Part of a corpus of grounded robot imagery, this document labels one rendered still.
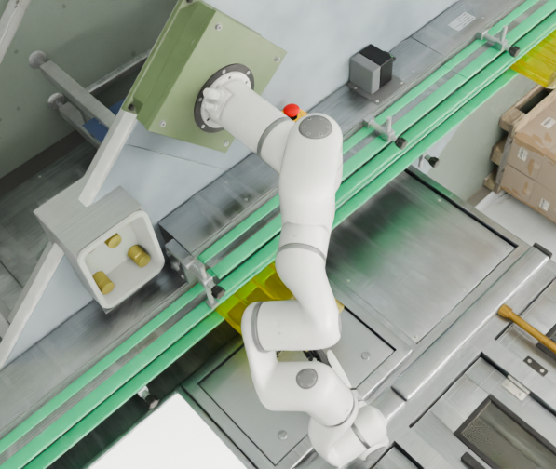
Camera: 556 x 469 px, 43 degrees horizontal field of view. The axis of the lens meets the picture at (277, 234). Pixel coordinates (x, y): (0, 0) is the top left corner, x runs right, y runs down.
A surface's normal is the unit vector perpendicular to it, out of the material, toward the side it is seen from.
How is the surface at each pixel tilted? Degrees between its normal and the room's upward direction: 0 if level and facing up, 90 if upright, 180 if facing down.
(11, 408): 90
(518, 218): 90
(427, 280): 91
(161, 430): 90
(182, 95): 1
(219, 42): 1
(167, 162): 0
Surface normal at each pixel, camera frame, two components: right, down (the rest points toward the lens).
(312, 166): -0.03, -0.55
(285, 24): 0.68, 0.57
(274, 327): -0.40, -0.05
